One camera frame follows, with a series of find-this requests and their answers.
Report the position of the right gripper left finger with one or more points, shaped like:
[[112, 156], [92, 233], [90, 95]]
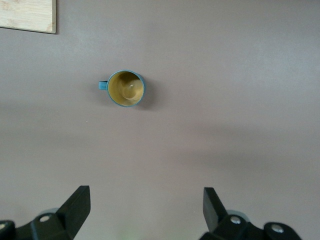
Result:
[[72, 215]]

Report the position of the teal cup yellow inside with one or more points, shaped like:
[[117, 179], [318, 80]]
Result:
[[125, 90]]

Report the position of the bamboo cutting board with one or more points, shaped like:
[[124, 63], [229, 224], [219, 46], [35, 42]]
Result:
[[25, 13]]

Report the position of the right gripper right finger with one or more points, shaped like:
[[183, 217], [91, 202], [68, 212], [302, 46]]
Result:
[[215, 215]]

